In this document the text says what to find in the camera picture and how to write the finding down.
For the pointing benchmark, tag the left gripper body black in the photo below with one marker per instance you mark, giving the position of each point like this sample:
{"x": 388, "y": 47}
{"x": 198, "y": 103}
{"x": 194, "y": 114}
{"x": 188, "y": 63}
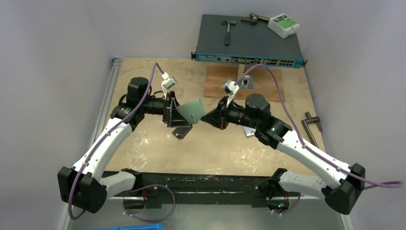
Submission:
{"x": 166, "y": 113}

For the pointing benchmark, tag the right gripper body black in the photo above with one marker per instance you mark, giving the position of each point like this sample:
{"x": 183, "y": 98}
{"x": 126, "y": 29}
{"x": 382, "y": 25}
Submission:
{"x": 223, "y": 112}

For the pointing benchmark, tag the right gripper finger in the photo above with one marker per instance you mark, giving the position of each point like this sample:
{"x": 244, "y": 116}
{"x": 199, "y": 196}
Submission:
{"x": 215, "y": 106}
{"x": 212, "y": 118}

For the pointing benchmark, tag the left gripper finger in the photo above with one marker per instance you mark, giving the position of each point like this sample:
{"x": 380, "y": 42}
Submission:
{"x": 177, "y": 118}
{"x": 181, "y": 132}

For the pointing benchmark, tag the teal card holder wallet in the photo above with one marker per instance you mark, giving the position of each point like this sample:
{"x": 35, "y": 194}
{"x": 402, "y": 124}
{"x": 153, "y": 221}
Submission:
{"x": 193, "y": 110}

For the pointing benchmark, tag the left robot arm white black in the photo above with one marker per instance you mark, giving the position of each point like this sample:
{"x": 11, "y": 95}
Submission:
{"x": 83, "y": 185}

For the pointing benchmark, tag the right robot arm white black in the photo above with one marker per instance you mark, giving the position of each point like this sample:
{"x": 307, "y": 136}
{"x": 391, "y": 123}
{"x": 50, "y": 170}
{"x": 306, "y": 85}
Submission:
{"x": 337, "y": 183}

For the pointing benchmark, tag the plywood board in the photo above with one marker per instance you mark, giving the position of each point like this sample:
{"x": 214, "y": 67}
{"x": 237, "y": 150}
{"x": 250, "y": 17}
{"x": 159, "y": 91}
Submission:
{"x": 260, "y": 82}

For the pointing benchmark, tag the small claw hammer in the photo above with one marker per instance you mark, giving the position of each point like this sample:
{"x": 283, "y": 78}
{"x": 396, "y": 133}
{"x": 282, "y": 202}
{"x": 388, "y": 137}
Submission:
{"x": 228, "y": 34}

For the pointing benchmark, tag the blue plastic bin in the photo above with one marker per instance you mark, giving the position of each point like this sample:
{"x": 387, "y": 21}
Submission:
{"x": 136, "y": 227}

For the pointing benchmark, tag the dark hammer tool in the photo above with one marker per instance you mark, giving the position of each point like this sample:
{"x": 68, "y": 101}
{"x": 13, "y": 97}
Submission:
{"x": 254, "y": 19}

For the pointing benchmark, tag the white green box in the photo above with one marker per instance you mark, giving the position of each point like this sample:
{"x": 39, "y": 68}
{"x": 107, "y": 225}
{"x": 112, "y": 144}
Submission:
{"x": 283, "y": 25}

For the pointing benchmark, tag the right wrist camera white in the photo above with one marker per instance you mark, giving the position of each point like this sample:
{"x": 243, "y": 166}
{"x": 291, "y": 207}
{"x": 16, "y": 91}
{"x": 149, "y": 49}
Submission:
{"x": 231, "y": 88}

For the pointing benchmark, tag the metal post stand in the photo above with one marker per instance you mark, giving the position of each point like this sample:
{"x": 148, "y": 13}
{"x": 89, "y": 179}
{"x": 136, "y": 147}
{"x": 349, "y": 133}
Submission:
{"x": 245, "y": 81}

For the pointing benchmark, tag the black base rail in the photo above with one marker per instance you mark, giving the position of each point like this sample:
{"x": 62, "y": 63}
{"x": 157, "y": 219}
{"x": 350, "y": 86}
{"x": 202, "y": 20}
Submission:
{"x": 205, "y": 189}

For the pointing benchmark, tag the aluminium frame rail left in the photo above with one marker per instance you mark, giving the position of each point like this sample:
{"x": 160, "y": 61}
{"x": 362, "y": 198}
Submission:
{"x": 107, "y": 97}

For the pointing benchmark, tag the network switch dark blue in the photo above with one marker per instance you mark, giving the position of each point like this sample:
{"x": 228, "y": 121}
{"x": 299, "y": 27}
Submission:
{"x": 250, "y": 44}

